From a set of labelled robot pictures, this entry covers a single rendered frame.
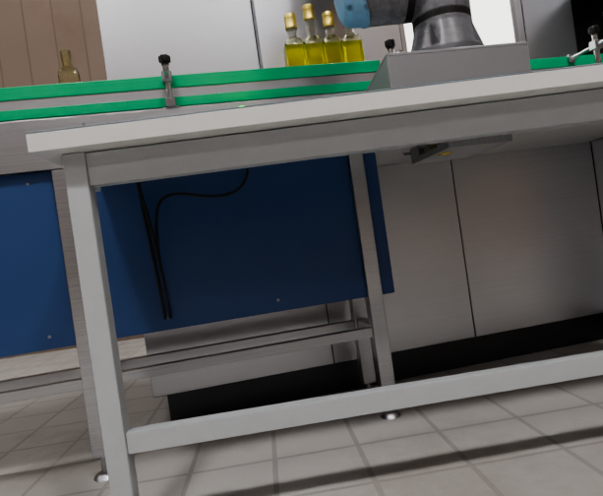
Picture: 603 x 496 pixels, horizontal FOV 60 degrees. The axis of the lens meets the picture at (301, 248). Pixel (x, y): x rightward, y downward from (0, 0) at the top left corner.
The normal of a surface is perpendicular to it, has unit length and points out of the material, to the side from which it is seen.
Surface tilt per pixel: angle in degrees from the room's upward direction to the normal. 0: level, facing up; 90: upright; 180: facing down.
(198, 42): 90
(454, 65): 90
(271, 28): 90
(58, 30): 90
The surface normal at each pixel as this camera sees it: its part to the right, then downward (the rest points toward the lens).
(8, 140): 0.19, -0.02
